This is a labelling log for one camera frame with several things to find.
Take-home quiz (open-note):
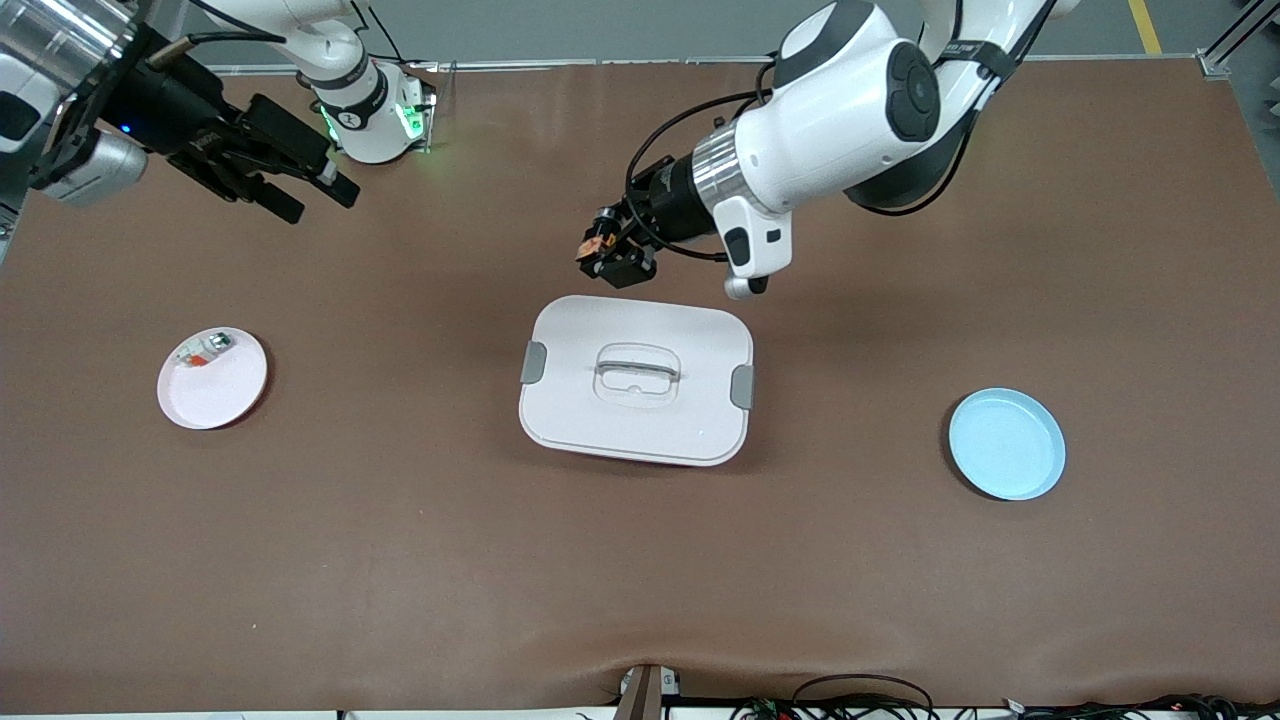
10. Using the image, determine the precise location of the white lidded storage box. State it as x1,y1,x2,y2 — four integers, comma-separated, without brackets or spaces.
518,294,756,469

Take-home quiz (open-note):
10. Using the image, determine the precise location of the black floor cable bundle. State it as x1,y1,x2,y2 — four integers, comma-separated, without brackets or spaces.
1000,692,1280,720
730,674,941,720

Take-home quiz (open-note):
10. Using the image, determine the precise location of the silver table edge rail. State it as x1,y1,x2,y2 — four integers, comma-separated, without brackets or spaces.
205,52,1206,76

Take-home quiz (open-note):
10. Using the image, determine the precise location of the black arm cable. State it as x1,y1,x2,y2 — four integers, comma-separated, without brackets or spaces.
145,0,301,67
624,0,1061,264

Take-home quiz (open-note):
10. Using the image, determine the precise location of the white and orange switch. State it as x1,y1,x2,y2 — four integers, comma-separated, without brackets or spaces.
175,333,236,371

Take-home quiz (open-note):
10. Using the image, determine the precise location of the small orange snack item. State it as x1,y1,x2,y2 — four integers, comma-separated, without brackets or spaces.
580,205,616,266

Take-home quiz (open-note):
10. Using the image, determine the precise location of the brown table mat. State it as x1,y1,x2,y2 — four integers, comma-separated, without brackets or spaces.
0,58,1280,716

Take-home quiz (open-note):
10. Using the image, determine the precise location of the light blue round plate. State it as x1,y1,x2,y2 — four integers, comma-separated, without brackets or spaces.
948,387,1067,502

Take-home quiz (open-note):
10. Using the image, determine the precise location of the aluminium frame post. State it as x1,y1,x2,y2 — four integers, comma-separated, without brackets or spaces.
1198,0,1280,79

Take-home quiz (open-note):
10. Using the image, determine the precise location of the metal table clamp bracket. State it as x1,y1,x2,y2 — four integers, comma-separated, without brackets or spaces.
613,663,683,720

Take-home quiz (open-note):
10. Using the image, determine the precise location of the pink round plate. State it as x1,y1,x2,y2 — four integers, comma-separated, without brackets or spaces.
157,326,269,431

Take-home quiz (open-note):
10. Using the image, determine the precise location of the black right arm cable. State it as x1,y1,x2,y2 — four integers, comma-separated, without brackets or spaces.
145,0,301,67

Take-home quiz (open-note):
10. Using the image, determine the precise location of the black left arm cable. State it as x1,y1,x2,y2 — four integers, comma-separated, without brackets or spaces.
624,0,1061,264

